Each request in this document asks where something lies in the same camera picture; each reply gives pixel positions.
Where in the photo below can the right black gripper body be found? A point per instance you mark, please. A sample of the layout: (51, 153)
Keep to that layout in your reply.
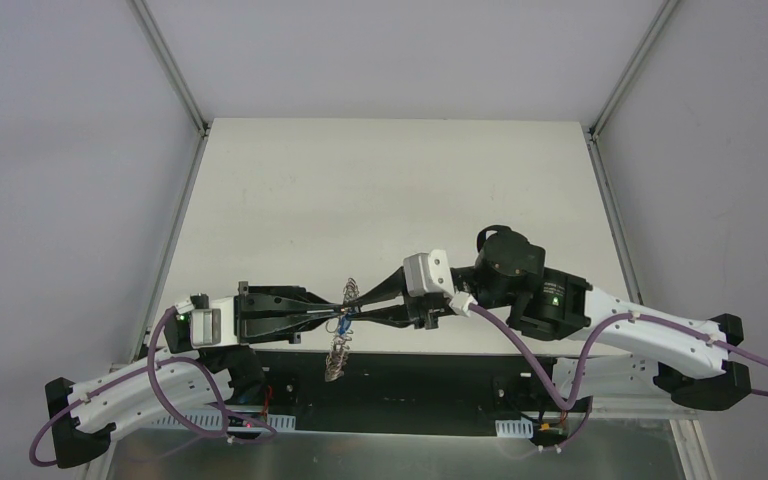
(417, 307)

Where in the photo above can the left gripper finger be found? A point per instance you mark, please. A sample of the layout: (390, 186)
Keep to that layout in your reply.
(287, 298)
(289, 327)

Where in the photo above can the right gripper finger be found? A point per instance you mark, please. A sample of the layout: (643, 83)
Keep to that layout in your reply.
(396, 316)
(392, 287)

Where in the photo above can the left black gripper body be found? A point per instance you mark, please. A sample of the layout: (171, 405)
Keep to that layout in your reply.
(243, 313)

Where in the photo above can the metal disc with keyrings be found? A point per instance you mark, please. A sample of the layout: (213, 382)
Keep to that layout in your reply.
(337, 356)

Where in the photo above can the blue-headed key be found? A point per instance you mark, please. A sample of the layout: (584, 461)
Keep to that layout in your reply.
(344, 325)

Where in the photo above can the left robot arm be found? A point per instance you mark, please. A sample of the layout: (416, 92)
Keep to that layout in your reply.
(198, 368)

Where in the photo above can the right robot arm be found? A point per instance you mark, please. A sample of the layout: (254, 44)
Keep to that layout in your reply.
(579, 340)

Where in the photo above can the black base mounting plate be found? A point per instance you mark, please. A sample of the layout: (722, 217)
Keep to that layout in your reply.
(387, 393)

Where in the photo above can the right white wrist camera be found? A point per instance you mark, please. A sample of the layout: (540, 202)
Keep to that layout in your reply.
(430, 273)

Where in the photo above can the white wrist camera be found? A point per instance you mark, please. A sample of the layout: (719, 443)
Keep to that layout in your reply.
(430, 273)
(204, 323)

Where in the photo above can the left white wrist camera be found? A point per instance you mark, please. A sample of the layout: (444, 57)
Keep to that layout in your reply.
(204, 323)

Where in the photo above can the left aluminium frame post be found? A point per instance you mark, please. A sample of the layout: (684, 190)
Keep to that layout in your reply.
(165, 57)

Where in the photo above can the aluminium frame post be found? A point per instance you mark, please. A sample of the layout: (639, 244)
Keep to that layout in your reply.
(634, 66)
(165, 57)

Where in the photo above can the right aluminium frame post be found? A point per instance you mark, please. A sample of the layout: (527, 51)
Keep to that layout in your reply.
(634, 66)

